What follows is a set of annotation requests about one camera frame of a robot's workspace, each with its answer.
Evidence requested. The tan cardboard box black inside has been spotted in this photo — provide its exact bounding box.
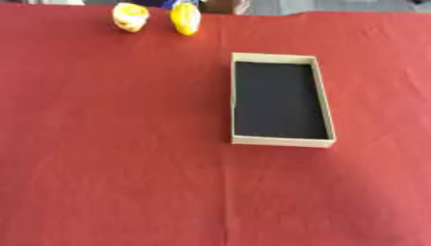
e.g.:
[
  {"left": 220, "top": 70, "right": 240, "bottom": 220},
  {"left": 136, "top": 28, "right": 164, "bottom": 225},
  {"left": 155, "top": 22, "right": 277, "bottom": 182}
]
[{"left": 229, "top": 52, "right": 339, "bottom": 149}]

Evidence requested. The yellow and cream toy fruit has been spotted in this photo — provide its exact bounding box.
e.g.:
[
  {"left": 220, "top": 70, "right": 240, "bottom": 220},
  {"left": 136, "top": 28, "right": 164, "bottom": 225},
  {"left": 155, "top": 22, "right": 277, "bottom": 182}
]
[{"left": 111, "top": 2, "right": 152, "bottom": 34}]

